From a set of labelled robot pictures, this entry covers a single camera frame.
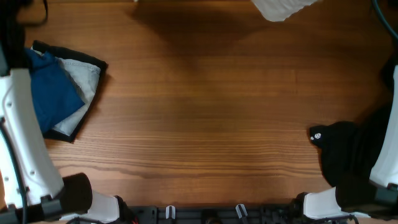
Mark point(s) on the black garment pile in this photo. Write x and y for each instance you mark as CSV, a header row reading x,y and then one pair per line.
x,y
362,156

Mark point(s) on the folded black garment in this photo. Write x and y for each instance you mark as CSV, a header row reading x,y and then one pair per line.
x,y
62,53

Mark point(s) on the folded blue shirt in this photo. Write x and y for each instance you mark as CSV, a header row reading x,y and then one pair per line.
x,y
54,96

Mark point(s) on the white polo shirt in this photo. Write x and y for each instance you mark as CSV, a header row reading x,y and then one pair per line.
x,y
280,10

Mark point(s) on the folded light denim jeans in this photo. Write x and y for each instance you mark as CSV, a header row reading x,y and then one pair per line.
x,y
62,90

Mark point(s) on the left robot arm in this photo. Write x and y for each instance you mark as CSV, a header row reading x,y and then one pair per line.
x,y
34,191

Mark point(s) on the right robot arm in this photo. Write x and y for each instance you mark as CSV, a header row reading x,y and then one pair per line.
x,y
377,204

